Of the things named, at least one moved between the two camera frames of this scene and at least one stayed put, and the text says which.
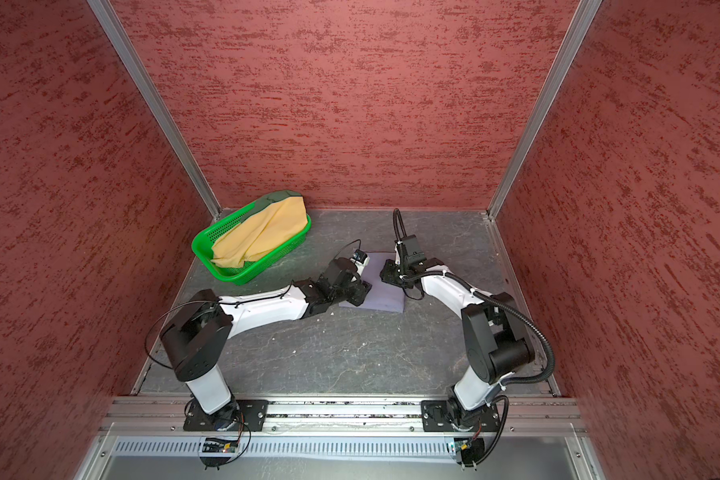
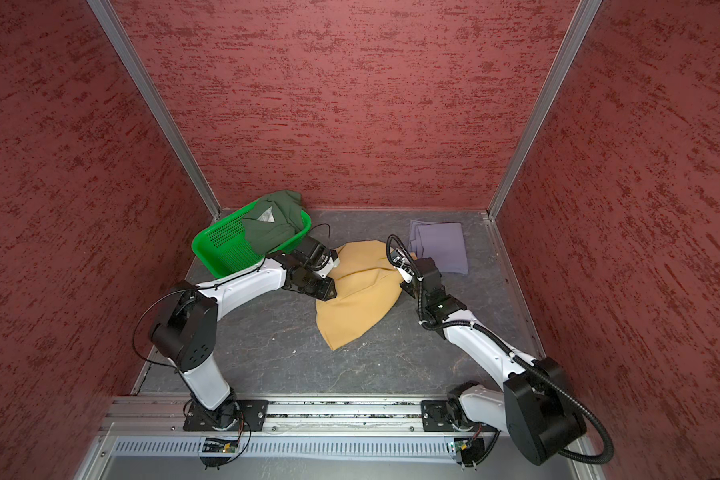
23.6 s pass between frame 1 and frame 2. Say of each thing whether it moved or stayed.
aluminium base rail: stayed
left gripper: moved
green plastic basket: stayed
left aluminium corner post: stayed
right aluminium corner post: stayed
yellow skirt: moved
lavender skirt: moved
